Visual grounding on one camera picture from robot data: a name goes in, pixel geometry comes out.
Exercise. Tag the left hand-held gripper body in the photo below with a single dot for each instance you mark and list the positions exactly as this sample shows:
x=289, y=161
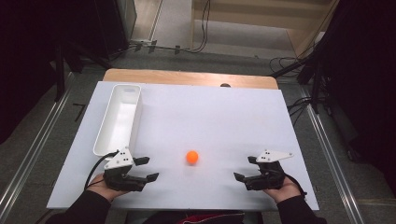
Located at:
x=120, y=179

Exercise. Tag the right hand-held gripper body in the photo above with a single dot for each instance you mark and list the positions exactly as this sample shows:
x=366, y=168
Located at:
x=267, y=177

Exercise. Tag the white rectangular container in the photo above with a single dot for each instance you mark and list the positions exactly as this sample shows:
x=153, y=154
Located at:
x=120, y=124

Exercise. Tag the orange ball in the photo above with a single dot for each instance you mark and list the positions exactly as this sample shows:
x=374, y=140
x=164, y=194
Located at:
x=192, y=157

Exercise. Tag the person's left hand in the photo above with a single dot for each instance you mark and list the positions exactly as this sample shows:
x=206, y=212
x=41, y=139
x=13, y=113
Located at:
x=102, y=191

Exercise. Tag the person's right hand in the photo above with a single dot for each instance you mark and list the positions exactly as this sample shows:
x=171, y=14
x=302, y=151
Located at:
x=285, y=193

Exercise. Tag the person's dark red clothing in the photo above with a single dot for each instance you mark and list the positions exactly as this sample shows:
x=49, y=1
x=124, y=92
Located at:
x=211, y=218

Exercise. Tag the small dark knob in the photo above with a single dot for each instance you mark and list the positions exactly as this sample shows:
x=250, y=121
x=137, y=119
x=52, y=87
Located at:
x=225, y=85

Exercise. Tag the wooden table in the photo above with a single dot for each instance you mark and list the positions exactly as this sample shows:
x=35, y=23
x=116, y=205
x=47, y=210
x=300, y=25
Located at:
x=186, y=77

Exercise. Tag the black metal stand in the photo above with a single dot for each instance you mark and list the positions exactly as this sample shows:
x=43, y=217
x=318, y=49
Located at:
x=315, y=87
x=59, y=74

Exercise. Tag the dark curtain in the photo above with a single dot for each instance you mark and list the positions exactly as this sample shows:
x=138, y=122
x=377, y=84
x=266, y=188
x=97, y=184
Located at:
x=364, y=77
x=25, y=62

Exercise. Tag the black cabinet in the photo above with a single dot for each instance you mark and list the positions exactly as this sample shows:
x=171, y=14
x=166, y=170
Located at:
x=112, y=25

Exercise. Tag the wooden step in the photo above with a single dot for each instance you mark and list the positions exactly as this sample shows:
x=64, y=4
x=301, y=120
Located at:
x=249, y=18

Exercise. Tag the metal floor rail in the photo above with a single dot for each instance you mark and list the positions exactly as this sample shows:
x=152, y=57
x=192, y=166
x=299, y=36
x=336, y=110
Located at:
x=34, y=146
x=333, y=155

